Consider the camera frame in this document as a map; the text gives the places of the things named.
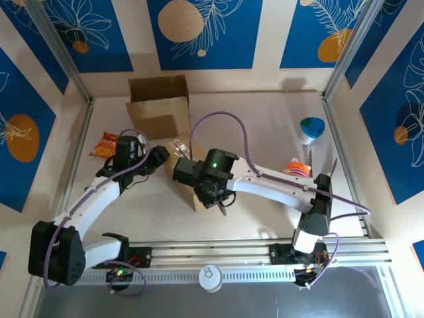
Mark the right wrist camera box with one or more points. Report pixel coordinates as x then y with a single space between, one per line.
185 170

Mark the orange corn chips bag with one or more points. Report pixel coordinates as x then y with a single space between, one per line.
102 147

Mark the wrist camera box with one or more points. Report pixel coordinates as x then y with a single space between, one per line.
185 170
124 150

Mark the aluminium frame post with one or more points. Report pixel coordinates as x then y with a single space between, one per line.
353 49
66 56

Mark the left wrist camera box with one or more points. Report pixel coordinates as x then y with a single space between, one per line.
124 150

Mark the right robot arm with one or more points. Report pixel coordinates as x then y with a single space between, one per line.
265 185

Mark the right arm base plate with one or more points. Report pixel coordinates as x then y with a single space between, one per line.
280 255

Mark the narrow aluminium side rail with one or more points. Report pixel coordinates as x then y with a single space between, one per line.
331 116
82 132

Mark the orange pink striped toy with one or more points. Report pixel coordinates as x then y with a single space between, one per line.
296 169

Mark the silver tin can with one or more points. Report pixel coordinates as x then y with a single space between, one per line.
210 280

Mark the wide aluminium rail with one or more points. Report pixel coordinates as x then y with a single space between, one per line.
215 253

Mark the large taped cardboard box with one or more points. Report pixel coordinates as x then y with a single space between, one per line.
180 149

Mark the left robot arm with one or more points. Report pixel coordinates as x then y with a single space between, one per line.
92 202

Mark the blue floral wall panel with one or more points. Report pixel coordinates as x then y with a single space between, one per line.
20 99
232 39
304 33
397 165
36 36
2 260
419 253
384 26
92 33

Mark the grey metal panel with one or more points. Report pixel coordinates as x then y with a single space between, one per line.
265 301

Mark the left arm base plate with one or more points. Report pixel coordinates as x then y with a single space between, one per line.
142 256

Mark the white cup blue lid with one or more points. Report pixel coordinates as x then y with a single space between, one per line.
313 127

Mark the small cardboard box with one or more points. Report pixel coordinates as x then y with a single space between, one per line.
149 122

